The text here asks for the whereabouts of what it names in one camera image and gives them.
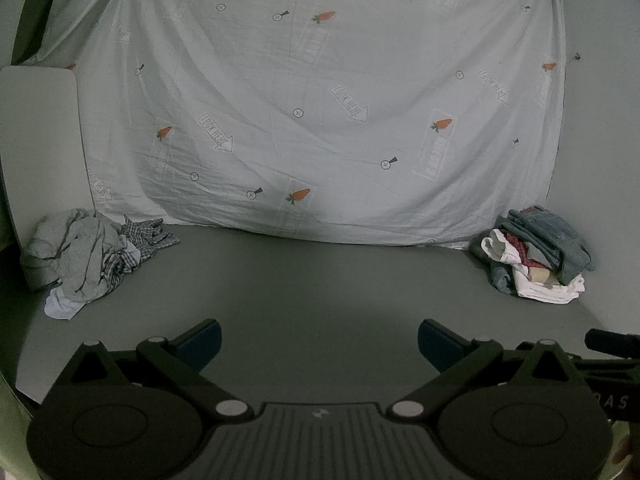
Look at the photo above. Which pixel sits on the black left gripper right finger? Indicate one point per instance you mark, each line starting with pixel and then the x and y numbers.
pixel 467 365

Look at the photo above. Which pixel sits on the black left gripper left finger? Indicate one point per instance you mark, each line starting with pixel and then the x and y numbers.
pixel 174 366

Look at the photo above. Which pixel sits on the grey zip hoodie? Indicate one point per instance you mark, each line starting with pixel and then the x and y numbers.
pixel 76 248

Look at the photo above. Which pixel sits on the folded white garment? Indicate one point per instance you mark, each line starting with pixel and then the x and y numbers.
pixel 550 291

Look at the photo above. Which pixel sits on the folded tan garment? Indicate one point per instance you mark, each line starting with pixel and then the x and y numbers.
pixel 539 275

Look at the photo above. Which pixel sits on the white rolled garment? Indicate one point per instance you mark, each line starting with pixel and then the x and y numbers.
pixel 498 248

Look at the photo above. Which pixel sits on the folded dark teal jeans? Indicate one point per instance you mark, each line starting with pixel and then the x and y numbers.
pixel 562 246

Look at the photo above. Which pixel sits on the plaid checked shirt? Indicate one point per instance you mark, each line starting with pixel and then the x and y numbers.
pixel 136 242

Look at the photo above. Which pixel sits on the folded red garment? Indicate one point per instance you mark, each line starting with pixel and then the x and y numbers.
pixel 522 250

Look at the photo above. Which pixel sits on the light blue garment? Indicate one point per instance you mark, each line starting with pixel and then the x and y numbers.
pixel 61 308

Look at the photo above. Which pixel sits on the carrot print backdrop sheet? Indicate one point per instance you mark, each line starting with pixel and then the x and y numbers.
pixel 377 122

